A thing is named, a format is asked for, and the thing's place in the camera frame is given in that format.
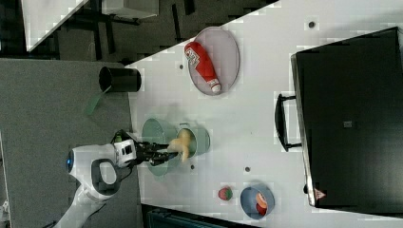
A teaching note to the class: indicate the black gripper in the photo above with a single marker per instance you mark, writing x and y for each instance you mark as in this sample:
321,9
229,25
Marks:
147,152

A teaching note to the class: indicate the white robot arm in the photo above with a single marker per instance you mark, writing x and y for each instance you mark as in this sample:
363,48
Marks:
98,170

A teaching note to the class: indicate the green mug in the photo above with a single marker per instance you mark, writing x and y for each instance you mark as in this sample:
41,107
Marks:
200,139

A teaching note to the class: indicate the green perforated colander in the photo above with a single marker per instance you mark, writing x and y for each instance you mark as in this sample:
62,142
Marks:
161,132

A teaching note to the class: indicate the red plush strawberry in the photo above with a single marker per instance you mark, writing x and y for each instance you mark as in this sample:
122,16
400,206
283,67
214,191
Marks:
225,193

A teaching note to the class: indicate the black cylinder cup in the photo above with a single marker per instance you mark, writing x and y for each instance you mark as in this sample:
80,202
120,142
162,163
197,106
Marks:
119,79

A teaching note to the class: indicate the blue small bowl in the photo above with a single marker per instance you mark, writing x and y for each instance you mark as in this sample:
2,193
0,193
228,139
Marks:
248,200

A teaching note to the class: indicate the red ketchup bottle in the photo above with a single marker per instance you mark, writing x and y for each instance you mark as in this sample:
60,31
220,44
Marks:
199,59

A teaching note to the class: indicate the orange toy fruit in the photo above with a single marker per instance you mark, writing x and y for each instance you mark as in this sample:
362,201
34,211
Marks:
261,201

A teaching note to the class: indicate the red toy fruit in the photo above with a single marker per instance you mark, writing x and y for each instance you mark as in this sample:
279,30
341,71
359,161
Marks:
261,211

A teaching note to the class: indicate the grey round plate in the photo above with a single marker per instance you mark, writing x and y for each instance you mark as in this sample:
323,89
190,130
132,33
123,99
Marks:
224,54

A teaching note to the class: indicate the black toaster oven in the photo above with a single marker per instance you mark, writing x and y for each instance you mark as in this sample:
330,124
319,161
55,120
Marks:
349,97

